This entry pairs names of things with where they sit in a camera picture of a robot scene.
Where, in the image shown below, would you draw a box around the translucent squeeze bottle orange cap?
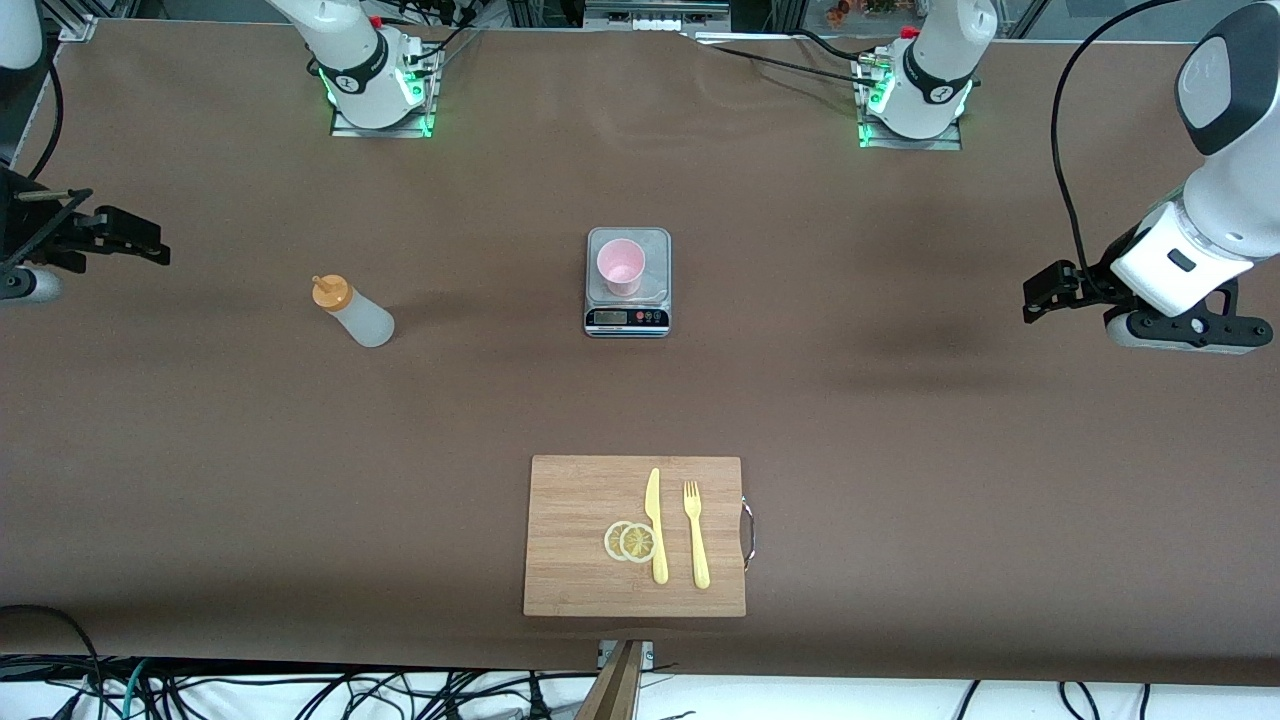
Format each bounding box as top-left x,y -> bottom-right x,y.
311,274 -> 396,349

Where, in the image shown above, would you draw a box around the pink plastic cup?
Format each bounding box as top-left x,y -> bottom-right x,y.
596,238 -> 647,298

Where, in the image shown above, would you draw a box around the brown table cover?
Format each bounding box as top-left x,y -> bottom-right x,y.
0,18 -> 1280,689

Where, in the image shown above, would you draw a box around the silver digital kitchen scale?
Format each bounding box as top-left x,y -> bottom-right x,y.
584,227 -> 672,339

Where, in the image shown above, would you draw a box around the yellow plastic fork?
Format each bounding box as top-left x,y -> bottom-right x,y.
683,480 -> 711,590

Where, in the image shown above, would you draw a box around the yellow plastic knife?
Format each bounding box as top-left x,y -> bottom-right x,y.
644,467 -> 669,586

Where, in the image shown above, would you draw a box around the white power strip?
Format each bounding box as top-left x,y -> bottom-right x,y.
583,0 -> 732,33

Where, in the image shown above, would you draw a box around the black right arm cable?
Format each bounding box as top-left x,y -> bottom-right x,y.
0,60 -> 96,291

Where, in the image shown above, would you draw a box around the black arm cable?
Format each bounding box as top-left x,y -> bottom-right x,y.
0,60 -> 96,291
1049,0 -> 1151,299

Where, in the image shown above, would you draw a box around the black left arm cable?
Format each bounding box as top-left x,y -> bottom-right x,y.
1049,0 -> 1151,299

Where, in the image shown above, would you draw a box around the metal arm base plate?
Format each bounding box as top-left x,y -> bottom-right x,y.
330,40 -> 438,139
858,60 -> 964,152

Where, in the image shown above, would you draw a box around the aluminium frame profile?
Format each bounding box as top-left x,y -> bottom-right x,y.
55,0 -> 136,43

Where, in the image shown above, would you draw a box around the black cable on table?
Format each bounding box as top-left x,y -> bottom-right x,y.
680,28 -> 886,91

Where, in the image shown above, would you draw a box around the black looped floor cable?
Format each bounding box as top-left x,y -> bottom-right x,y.
0,603 -> 106,720

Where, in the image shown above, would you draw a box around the teal floor cable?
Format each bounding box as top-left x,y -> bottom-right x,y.
118,658 -> 153,720

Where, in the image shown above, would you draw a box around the wooden cutting board metal handle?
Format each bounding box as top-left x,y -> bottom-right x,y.
523,455 -> 757,618

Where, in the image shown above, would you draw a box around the tangled black floor cables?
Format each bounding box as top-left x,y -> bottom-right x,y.
150,665 -> 601,720

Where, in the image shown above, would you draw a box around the wooden post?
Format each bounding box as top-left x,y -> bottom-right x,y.
575,640 -> 646,720

